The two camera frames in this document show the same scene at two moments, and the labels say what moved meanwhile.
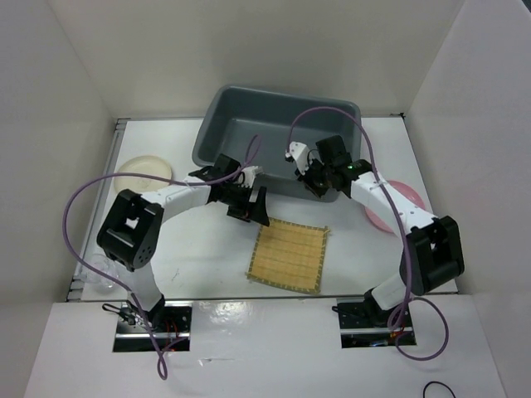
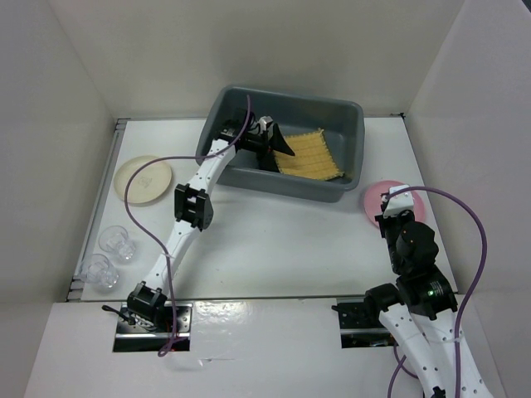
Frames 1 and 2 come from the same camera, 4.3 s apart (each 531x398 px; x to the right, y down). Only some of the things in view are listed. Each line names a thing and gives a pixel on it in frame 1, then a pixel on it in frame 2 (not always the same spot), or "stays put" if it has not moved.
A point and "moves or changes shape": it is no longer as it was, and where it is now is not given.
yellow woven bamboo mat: x=289 y=254 moves or changes shape
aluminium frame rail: x=118 y=133 stays put
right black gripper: x=317 y=191 → x=382 y=220
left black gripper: x=253 y=211 → x=276 y=143
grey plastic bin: x=259 y=124 stays put
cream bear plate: x=143 y=164 stays put
